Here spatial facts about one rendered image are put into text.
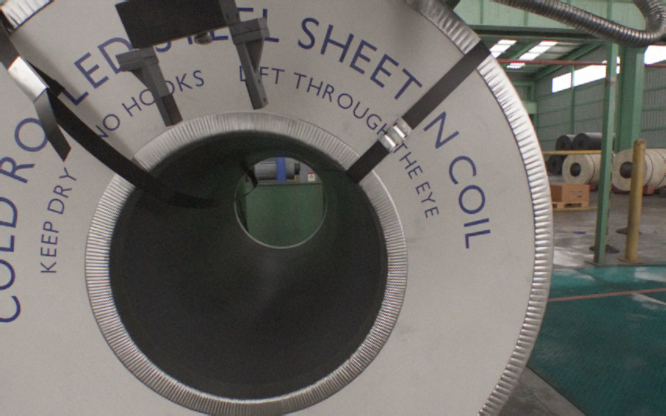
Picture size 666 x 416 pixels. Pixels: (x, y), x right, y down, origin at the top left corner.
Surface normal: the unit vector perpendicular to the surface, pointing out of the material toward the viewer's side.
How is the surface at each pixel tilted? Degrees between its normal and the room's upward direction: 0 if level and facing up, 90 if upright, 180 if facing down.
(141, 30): 114
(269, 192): 90
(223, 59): 90
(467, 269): 90
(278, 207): 90
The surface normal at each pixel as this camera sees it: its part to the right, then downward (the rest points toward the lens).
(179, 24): -0.12, 0.51
